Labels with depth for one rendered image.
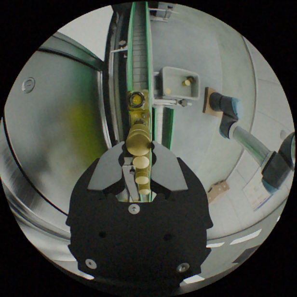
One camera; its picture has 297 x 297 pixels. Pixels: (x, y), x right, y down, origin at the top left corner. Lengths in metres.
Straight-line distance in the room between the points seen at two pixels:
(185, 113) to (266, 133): 3.32
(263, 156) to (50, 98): 0.59
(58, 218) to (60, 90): 0.19
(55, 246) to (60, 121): 0.20
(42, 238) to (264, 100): 4.01
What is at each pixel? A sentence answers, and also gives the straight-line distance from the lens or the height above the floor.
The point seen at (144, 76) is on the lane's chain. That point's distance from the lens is 0.43.
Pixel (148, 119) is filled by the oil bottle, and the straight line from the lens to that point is 0.21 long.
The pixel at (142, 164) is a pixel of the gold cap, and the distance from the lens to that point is 0.18.
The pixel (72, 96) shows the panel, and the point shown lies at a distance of 0.20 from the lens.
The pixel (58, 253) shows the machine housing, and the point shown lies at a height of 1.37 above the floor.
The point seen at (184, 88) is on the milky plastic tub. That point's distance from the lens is 0.59.
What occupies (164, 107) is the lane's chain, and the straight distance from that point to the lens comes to 0.43.
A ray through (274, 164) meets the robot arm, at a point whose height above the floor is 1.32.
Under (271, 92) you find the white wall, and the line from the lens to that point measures 3.91.
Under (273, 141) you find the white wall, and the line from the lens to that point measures 3.61.
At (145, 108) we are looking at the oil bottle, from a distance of 0.21.
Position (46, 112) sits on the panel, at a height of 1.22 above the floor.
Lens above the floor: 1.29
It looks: 58 degrees down
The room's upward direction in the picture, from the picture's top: 174 degrees clockwise
